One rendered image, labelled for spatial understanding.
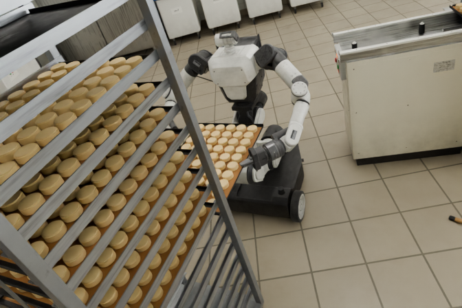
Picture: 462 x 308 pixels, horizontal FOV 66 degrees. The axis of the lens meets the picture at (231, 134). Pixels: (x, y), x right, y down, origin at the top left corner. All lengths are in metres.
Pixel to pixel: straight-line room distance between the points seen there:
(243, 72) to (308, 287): 1.21
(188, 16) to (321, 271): 4.39
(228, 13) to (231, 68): 3.76
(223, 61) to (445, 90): 1.34
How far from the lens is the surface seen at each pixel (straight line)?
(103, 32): 5.74
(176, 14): 5.70
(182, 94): 1.10
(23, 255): 0.77
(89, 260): 0.92
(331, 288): 2.13
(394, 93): 2.39
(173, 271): 1.29
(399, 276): 2.18
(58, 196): 0.83
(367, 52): 2.23
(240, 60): 1.91
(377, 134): 2.54
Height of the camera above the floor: 1.84
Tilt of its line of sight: 34 degrees down
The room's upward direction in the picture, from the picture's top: 17 degrees counter-clockwise
